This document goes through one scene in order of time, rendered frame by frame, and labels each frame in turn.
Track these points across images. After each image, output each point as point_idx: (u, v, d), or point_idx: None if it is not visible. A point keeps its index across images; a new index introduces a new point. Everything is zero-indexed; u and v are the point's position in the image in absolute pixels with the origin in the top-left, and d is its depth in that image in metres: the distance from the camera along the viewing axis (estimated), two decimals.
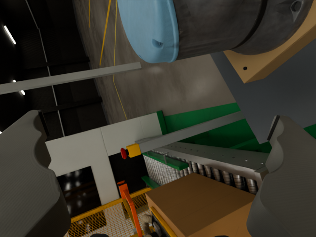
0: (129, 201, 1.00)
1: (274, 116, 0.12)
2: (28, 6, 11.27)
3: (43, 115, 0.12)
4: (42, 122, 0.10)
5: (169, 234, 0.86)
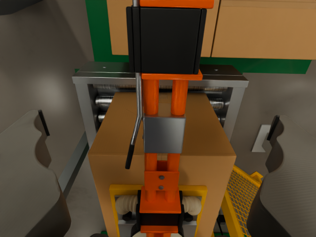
0: None
1: (274, 116, 0.12)
2: None
3: (43, 115, 0.12)
4: (42, 122, 0.10)
5: (112, 196, 0.57)
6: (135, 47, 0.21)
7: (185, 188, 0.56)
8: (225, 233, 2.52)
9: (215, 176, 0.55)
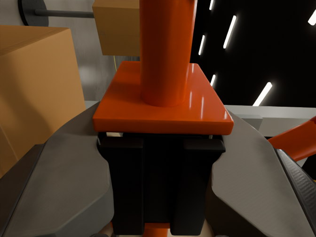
0: None
1: None
2: None
3: None
4: None
5: None
6: None
7: None
8: None
9: (71, 89, 0.29)
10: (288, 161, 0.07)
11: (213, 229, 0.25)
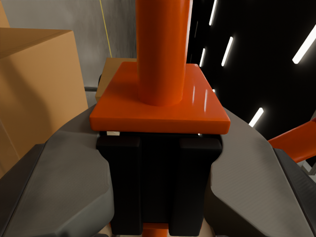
0: None
1: None
2: None
3: None
4: None
5: None
6: None
7: None
8: None
9: (74, 90, 0.29)
10: (287, 161, 0.07)
11: (215, 231, 0.25)
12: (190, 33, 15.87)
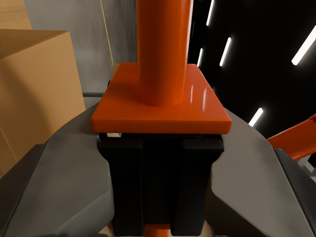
0: None
1: None
2: None
3: None
4: None
5: None
6: None
7: None
8: None
9: (71, 91, 0.29)
10: (287, 161, 0.07)
11: (215, 230, 0.25)
12: None
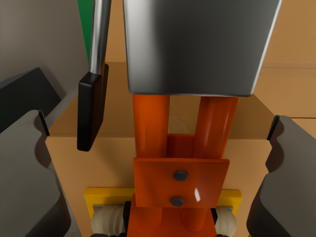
0: None
1: (274, 116, 0.12)
2: None
3: (43, 115, 0.12)
4: (42, 122, 0.10)
5: (89, 207, 0.36)
6: None
7: None
8: None
9: (256, 174, 0.34)
10: None
11: None
12: None
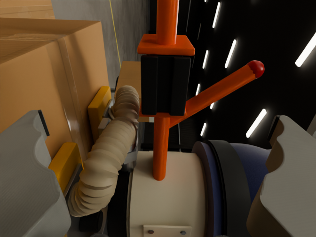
0: None
1: (274, 116, 0.12)
2: None
3: (43, 115, 0.12)
4: (42, 122, 0.10)
5: None
6: None
7: (100, 98, 0.36)
8: None
9: (100, 64, 0.41)
10: None
11: (201, 157, 0.36)
12: (193, 35, 16.04)
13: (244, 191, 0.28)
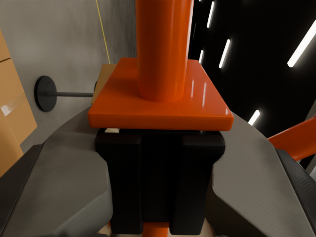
0: None
1: None
2: None
3: None
4: None
5: None
6: None
7: None
8: None
9: None
10: (289, 161, 0.07)
11: (215, 228, 0.25)
12: None
13: None
